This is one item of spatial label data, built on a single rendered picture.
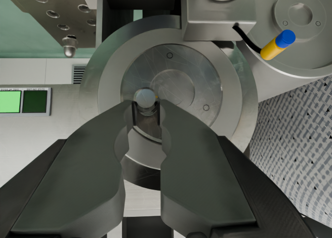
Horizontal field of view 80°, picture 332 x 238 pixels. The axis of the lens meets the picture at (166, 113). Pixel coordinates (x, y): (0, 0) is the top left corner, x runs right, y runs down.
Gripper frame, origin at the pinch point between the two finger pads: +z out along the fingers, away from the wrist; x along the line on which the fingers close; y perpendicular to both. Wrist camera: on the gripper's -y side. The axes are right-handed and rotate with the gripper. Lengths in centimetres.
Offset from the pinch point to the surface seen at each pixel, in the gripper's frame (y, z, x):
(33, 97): 16.5, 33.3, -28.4
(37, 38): 47, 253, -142
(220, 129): 3.2, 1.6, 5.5
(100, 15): -3.9, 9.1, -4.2
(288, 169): 15.5, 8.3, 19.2
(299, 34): -2.7, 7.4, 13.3
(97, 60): -0.8, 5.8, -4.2
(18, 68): 93, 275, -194
